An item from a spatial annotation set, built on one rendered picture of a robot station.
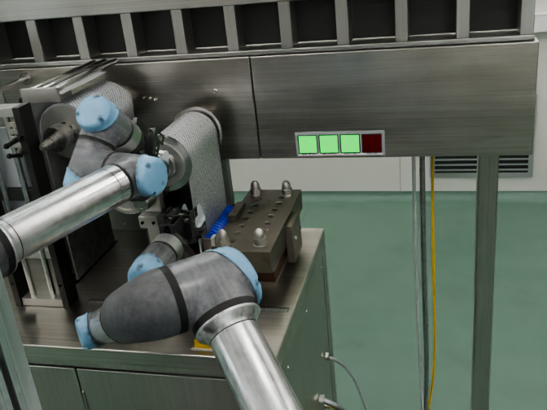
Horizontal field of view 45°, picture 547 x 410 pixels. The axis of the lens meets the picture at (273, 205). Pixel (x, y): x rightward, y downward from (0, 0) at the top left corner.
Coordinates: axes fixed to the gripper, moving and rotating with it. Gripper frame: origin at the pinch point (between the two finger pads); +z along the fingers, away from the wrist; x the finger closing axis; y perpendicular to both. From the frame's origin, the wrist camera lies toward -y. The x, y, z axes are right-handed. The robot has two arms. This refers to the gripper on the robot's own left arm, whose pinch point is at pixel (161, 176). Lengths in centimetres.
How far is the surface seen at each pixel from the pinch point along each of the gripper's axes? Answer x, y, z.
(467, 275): -80, 15, 210
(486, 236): -80, 2, 67
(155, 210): 3.3, -6.6, 6.3
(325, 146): -34.2, 19.0, 31.0
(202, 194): -5.5, -0.2, 14.3
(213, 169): -5.5, 9.0, 20.8
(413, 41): -59, 41, 14
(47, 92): 26.4, 17.5, -12.8
